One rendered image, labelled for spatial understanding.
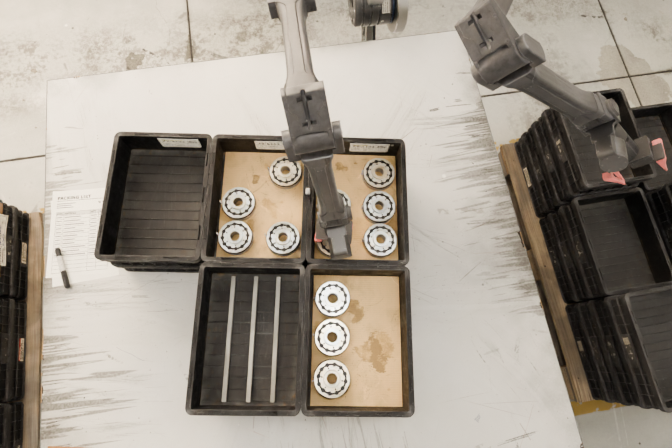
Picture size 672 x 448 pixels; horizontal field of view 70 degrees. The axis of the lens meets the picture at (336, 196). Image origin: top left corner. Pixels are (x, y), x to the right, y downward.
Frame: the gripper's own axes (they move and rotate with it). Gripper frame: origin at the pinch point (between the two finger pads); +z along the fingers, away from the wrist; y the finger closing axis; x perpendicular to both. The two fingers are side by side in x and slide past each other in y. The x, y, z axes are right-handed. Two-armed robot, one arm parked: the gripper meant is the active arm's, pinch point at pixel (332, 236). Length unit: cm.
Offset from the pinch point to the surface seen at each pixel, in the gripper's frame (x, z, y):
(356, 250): -2.6, 4.0, 7.8
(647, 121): 87, 59, 145
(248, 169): 20.3, 4.3, -29.6
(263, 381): -43.1, 4.4, -15.3
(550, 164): 53, 46, 91
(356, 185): 18.8, 4.0, 5.9
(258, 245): -4.3, 4.3, -22.6
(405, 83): 67, 17, 22
